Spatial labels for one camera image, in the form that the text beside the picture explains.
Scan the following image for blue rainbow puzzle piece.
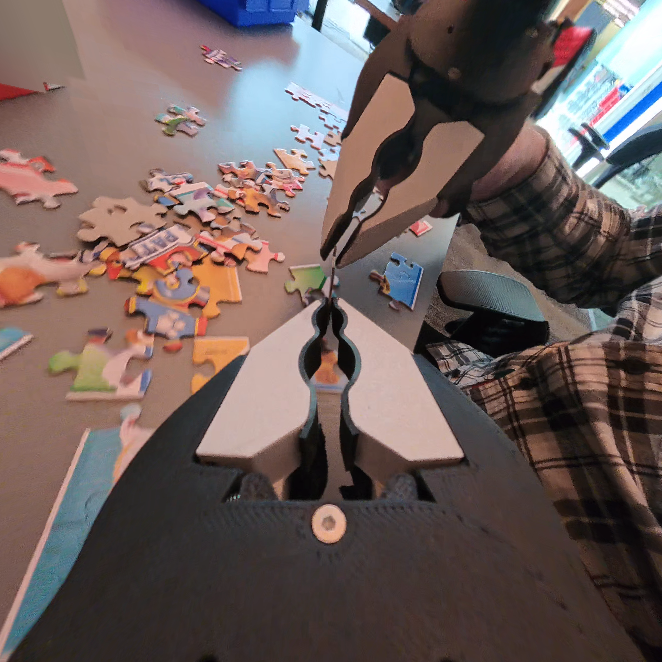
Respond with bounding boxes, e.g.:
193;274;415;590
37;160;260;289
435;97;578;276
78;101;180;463
111;403;156;487

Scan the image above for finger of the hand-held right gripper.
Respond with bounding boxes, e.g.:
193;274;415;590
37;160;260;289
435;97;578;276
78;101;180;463
320;72;417;260
335;122;486;270

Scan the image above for plain teal puzzle piece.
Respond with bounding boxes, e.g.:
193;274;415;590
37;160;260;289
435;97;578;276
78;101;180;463
0;427;127;647

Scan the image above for black chair armrest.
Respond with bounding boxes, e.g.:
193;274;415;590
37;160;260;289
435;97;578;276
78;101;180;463
437;270;550;358

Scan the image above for person's right hand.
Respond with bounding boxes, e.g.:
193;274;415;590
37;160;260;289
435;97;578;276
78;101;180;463
428;128;550;219

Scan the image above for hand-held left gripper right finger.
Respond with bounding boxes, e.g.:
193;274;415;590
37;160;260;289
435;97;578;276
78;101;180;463
331;298;465;499

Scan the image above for blue orange-dog puzzle piece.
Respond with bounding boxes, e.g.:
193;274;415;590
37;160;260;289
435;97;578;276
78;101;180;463
312;339;348;390

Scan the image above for blue plastic bin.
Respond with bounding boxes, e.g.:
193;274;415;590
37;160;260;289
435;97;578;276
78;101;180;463
197;0;311;28

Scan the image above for person's plaid shirt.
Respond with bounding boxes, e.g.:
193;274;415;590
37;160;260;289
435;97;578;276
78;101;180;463
427;279;662;652

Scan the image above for pink diagonal-striped puzzle piece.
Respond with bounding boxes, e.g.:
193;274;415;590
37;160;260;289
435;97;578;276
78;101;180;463
291;124;325;151

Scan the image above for black office chair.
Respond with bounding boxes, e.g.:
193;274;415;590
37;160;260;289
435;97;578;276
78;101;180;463
569;121;662;190

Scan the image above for jigsaw puzzle pieces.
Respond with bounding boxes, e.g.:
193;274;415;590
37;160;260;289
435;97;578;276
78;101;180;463
0;44;435;404

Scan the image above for grey desk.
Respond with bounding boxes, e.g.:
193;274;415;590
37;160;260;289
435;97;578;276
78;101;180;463
0;0;461;662

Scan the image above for person's right forearm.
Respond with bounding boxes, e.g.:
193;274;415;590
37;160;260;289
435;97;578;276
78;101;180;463
463;140;662;317

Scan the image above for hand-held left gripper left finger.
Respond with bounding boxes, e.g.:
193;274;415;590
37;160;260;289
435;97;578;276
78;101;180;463
194;299;332;499

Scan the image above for red striped joined puzzle section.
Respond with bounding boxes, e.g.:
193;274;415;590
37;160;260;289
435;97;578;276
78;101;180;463
285;83;350;130

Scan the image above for blue dog-mouth puzzle piece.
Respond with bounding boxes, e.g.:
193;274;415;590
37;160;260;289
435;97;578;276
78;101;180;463
369;252;425;311

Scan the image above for colourful puzzle box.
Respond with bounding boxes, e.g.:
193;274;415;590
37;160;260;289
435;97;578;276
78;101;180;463
0;82;66;102

